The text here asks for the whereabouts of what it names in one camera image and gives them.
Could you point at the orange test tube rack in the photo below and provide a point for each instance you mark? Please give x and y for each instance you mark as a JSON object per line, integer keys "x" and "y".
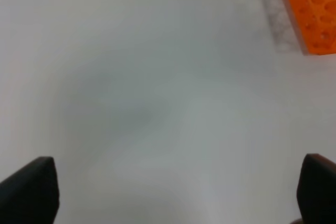
{"x": 314, "y": 24}

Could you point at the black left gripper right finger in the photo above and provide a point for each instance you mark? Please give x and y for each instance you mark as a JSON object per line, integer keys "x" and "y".
{"x": 316, "y": 190}

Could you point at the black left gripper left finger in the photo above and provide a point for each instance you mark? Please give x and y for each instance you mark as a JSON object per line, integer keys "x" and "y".
{"x": 31, "y": 195}

